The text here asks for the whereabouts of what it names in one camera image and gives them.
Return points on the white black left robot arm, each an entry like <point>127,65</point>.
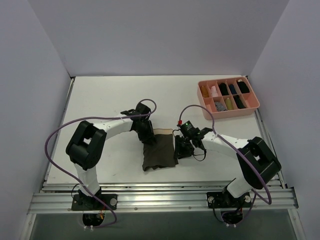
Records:
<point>86,145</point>

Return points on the grey patterned rolled garment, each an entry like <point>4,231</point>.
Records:
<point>219,106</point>

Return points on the orange rolled garment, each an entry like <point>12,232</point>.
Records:
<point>204,92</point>

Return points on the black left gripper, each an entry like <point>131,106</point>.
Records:
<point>147,135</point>

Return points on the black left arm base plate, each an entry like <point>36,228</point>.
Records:
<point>82,202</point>

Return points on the black rolled garment lower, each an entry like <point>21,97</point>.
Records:
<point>238,102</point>

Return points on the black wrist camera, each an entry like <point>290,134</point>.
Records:
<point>188,130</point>
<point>142,109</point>

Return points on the pink divided storage box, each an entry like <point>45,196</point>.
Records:
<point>227,97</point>

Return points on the aluminium frame rail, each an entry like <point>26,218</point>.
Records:
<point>155,197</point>

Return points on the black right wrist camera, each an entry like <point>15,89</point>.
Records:
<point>188,130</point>

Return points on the pink white rolled garment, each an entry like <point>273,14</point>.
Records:
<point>214,91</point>

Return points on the brown underwear cream waistband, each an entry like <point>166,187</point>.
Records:
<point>161,153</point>

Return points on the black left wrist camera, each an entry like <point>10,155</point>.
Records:
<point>142,109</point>

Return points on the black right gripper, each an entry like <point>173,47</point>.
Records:
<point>183,147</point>

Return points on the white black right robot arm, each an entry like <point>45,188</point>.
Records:
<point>257,162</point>

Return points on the yellow rolled garment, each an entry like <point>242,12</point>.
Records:
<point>229,104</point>

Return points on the dark blue rolled garment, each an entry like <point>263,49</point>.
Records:
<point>232,89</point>

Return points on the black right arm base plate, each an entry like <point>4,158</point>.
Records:
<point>224,200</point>

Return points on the black white rolled garment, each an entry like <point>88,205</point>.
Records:
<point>244,89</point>

